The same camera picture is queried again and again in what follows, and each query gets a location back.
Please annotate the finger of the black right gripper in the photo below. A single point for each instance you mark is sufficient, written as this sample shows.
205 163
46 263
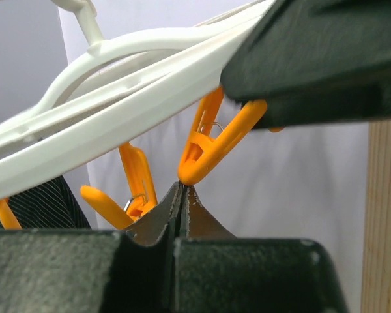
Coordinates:
316 62

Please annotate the orange hanger clip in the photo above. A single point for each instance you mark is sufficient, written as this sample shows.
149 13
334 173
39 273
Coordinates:
142 191
203 152

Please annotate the white round clip hanger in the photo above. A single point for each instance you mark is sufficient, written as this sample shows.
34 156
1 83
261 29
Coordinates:
117 90

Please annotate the wooden drying rack frame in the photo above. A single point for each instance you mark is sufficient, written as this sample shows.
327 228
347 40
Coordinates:
376 273

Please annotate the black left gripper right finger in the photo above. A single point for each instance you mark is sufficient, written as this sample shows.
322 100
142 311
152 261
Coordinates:
207 260

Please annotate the black hanging underwear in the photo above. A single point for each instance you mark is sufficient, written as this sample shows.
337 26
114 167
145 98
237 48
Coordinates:
49 205

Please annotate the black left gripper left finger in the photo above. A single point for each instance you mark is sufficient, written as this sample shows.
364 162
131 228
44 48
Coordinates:
149 255

